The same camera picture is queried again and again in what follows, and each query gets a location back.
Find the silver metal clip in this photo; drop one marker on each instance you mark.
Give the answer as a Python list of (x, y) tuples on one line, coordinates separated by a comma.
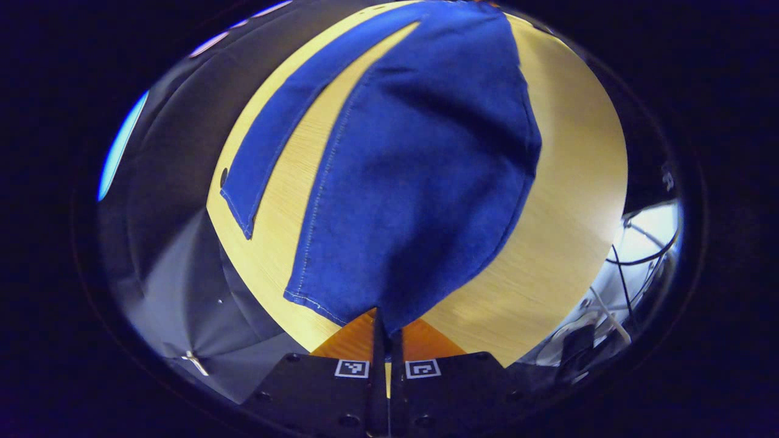
[(195, 363)]

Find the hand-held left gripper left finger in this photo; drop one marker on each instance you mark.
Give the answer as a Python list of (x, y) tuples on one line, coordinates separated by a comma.
[(328, 392)]

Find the blue denim jeans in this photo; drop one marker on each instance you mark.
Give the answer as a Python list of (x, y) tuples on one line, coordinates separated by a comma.
[(420, 182)]

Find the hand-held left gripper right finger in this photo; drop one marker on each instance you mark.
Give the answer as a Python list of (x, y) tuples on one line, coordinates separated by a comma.
[(450, 392)]

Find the black backdrop cloth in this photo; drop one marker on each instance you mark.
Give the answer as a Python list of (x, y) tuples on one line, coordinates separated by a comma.
[(176, 182)]

